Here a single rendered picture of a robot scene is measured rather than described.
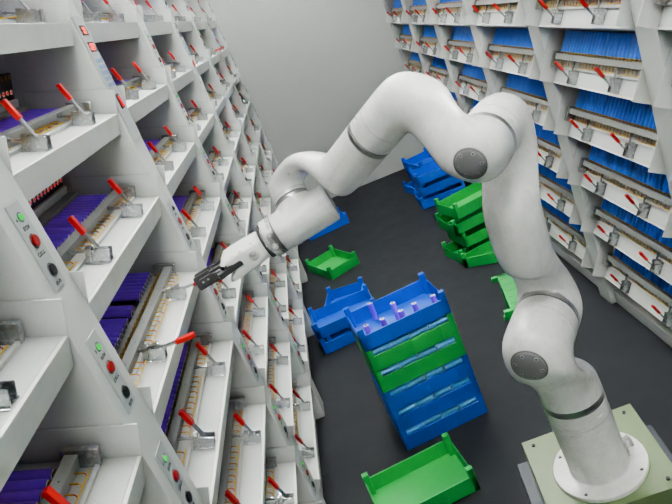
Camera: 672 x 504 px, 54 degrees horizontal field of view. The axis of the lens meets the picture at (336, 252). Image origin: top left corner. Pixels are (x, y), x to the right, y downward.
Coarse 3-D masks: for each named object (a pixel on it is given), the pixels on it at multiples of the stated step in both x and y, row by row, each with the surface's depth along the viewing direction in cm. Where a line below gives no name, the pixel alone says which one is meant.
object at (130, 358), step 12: (168, 276) 147; (156, 288) 139; (156, 300) 133; (168, 300) 137; (144, 312) 128; (156, 312) 131; (144, 324) 123; (132, 336) 118; (144, 336) 120; (132, 348) 114; (132, 360) 110
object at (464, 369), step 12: (468, 360) 212; (444, 372) 212; (456, 372) 213; (468, 372) 214; (420, 384) 211; (432, 384) 212; (444, 384) 213; (384, 396) 210; (396, 396) 210; (408, 396) 211; (420, 396) 212; (396, 408) 212
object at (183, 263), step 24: (144, 264) 154; (168, 264) 152; (192, 264) 155; (192, 288) 145; (168, 312) 134; (192, 312) 143; (168, 336) 123; (168, 360) 115; (144, 384) 107; (168, 384) 111
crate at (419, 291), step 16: (416, 288) 223; (432, 288) 217; (384, 304) 222; (400, 304) 223; (432, 304) 204; (448, 304) 205; (352, 320) 219; (368, 320) 222; (400, 320) 203; (416, 320) 204; (432, 320) 205; (368, 336) 202; (384, 336) 203
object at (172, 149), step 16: (144, 128) 211; (160, 128) 212; (176, 128) 212; (192, 128) 213; (160, 144) 198; (176, 144) 198; (192, 144) 210; (160, 160) 174; (176, 160) 186; (192, 160) 206; (176, 176) 174
